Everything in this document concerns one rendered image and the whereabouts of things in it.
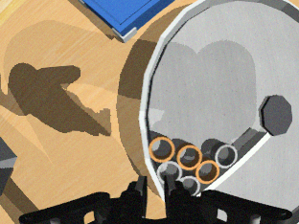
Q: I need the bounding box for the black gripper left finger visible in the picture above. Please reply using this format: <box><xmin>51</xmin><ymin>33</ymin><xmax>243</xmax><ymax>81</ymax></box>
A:
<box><xmin>18</xmin><ymin>176</ymin><xmax>148</xmax><ymax>224</ymax></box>

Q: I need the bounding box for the blue crate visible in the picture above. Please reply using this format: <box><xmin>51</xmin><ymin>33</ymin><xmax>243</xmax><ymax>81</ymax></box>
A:
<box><xmin>78</xmin><ymin>0</ymin><xmax>175</xmax><ymax>43</ymax></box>

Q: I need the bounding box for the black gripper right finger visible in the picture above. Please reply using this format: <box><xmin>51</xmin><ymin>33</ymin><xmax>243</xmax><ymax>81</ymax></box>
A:
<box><xmin>164</xmin><ymin>175</ymin><xmax>292</xmax><ymax>224</ymax></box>

